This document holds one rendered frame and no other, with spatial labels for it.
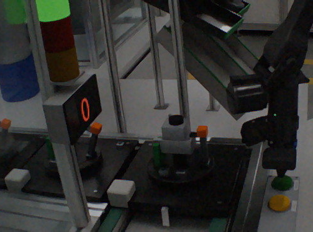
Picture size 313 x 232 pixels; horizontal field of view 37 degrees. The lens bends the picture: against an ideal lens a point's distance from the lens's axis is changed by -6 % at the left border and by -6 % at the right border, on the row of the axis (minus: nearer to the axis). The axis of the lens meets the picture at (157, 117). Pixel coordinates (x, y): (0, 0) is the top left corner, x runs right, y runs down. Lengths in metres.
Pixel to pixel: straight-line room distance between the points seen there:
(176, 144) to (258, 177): 0.19
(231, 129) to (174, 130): 0.47
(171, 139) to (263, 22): 4.12
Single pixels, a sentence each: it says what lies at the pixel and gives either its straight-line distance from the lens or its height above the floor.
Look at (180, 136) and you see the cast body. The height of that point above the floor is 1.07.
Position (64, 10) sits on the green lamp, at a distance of 0.73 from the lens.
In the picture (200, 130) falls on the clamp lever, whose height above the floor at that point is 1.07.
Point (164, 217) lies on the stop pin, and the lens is 0.93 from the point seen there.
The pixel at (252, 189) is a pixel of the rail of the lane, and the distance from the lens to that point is 0.98.
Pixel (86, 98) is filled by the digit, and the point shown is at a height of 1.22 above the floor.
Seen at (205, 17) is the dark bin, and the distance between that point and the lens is 1.17.
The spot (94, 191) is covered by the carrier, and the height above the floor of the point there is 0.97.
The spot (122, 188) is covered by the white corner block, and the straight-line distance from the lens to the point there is 0.96.
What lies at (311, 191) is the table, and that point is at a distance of 1.14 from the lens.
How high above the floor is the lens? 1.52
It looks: 26 degrees down
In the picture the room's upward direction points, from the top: 7 degrees counter-clockwise
